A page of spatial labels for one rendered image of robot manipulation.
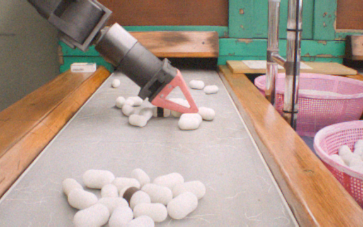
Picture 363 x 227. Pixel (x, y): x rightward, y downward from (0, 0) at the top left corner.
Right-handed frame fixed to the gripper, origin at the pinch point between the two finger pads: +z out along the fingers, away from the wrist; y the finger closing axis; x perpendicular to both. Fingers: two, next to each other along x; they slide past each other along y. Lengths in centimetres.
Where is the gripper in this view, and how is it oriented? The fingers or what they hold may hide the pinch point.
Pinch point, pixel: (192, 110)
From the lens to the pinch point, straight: 72.7
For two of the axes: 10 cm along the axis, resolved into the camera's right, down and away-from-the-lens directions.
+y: -0.1, -2.5, 9.7
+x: -6.6, 7.3, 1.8
